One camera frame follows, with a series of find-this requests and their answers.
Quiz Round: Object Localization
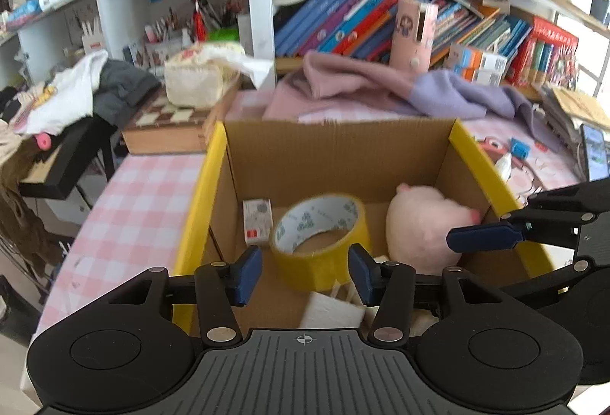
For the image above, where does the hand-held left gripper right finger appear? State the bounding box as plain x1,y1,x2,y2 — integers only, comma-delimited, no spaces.
348,243,501,346

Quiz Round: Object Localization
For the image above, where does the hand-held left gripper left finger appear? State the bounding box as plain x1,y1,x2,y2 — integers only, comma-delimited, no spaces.
109,244,264,346

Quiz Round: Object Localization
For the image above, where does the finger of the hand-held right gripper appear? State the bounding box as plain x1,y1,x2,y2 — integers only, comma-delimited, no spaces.
496,255,602,311
446,179,610,254

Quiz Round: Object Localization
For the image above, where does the yellow tape roll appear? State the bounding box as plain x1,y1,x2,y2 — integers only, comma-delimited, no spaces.
269,193,372,292

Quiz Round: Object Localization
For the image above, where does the white paper piece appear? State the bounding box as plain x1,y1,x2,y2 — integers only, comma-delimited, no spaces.
299,291,365,329

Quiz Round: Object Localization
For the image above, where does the yellow-edged cardboard box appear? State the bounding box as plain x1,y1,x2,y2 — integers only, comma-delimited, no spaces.
172,118,549,336

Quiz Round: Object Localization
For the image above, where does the tall pink cartoon container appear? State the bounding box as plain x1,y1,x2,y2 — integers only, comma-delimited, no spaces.
390,0,439,72

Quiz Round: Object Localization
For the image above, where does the small white red carton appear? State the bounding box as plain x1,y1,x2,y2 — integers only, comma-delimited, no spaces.
242,198,273,246

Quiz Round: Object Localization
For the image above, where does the pink plush toy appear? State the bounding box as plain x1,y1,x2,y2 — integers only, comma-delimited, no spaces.
385,183,482,275

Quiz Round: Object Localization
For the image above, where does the smartphone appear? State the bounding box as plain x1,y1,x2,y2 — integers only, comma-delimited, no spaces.
580,124,610,182

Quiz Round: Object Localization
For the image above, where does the orange and white carton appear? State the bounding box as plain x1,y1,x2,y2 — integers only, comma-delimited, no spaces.
460,67,506,87
445,44,508,73

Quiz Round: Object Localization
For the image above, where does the brown paper carton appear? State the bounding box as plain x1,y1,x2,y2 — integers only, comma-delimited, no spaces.
543,86,610,134

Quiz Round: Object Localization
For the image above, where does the wooden chessboard box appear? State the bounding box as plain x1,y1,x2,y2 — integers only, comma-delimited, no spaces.
121,81,244,156

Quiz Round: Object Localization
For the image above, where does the red boxed book set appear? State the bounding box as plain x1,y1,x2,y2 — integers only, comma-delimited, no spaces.
505,17,580,89

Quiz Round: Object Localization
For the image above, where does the pink and purple cloth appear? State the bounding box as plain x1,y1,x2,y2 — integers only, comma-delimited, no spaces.
262,51,558,153

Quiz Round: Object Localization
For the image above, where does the cream cloth tissue box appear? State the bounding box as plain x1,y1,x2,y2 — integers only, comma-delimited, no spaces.
163,40,276,108

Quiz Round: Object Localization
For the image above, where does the grey garment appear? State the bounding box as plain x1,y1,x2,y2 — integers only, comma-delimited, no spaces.
93,59,163,127

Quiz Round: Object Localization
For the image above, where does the brown hanging fabric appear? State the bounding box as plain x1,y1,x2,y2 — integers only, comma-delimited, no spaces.
0,119,63,273

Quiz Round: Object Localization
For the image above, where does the white printed shirt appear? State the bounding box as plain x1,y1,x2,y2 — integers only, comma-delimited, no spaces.
12,50,110,137

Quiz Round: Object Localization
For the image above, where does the row of colourful books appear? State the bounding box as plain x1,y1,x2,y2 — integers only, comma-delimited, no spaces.
274,0,535,77

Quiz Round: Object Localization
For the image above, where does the blue wipes pack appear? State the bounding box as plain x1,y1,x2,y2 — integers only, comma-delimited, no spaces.
5,0,41,27

